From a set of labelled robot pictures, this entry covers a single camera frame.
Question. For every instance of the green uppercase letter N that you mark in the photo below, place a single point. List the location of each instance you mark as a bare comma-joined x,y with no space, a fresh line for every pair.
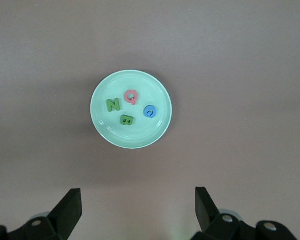
113,105

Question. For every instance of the blue uppercase letter G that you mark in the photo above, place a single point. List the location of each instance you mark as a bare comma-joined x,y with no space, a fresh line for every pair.
145,111

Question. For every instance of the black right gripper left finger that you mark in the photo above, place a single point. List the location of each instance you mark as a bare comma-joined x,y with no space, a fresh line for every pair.
65,212

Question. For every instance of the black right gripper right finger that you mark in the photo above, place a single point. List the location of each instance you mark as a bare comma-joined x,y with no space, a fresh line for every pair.
205,212

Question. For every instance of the brown table cover cloth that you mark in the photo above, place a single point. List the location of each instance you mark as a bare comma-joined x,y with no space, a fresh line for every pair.
215,50

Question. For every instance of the green uppercase letter B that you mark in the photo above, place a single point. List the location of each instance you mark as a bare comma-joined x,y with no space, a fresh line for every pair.
131,121

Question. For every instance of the pink uppercase letter Q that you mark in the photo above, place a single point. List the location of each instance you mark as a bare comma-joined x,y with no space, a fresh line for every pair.
125,97

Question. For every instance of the light green round plate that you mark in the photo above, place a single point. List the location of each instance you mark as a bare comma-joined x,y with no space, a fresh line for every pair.
140,135

